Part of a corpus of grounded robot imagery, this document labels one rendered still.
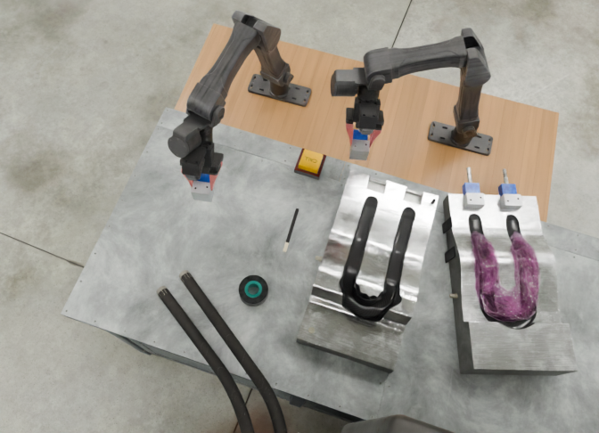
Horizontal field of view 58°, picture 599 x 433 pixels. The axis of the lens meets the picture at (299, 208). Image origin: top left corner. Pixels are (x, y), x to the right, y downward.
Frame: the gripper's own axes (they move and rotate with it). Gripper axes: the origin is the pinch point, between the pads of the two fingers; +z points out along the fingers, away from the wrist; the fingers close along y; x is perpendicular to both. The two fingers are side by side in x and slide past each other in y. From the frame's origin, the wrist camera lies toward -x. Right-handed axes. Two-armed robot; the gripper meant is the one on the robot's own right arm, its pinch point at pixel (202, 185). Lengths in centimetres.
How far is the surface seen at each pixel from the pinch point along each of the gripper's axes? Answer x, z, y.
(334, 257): -11.1, 8.9, 37.9
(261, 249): -2.5, 17.7, 17.5
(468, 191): 16, 1, 74
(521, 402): -30, 33, 91
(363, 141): 17.0, -10.6, 41.6
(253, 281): -13.7, 19.7, 17.3
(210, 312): -24.2, 22.1, 8.0
